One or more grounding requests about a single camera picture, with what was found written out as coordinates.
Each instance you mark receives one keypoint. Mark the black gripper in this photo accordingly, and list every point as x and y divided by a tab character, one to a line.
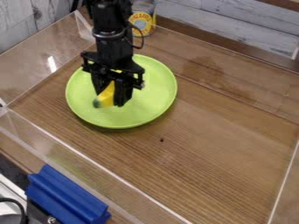
111	63

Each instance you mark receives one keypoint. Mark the yellow toy banana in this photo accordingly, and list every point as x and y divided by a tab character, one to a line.
104	99

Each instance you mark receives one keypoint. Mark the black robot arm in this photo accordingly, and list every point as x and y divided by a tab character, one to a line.
110	15

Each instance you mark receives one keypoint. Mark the green plate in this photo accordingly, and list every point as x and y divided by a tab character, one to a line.
148	104

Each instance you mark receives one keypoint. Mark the yellow labelled tin can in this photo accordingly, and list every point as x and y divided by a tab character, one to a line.
143	17

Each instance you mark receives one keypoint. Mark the blue plastic clamp block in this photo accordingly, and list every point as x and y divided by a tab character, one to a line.
64	199

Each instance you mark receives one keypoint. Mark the clear acrylic triangular bracket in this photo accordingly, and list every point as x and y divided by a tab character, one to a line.
84	27

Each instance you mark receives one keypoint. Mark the clear acrylic enclosure wall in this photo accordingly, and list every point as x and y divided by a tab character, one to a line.
36	148

